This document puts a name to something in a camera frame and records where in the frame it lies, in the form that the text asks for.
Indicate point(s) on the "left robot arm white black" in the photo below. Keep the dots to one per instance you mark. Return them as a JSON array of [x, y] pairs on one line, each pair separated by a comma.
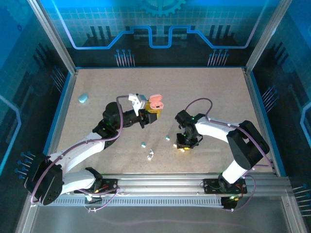
[[77, 150]]

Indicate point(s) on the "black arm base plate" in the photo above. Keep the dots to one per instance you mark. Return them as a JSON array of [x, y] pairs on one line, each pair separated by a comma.
[[110, 187], [210, 187]]

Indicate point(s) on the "aluminium frame post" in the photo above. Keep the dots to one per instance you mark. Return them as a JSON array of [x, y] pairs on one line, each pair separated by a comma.
[[265, 36], [56, 41]]

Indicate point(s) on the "aluminium side rail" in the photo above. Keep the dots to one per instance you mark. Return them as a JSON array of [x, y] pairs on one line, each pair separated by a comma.
[[65, 109], [256, 109]]

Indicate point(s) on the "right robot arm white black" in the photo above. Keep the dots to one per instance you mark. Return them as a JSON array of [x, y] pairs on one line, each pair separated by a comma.
[[247, 143]]

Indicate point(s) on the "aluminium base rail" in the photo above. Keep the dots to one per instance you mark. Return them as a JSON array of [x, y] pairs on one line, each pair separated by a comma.
[[158, 182]]

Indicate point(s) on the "grey metal panel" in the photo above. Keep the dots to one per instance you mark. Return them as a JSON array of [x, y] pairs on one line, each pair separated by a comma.
[[158, 218]]

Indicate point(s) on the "pink earbud charging case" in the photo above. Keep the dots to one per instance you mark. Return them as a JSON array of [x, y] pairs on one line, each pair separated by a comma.
[[155, 99]]

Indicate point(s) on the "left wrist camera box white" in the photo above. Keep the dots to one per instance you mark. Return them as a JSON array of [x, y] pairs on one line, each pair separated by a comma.
[[137, 100]]

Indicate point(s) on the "blue earbud charging case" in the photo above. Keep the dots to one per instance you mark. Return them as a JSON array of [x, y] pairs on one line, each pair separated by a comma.
[[82, 98]]

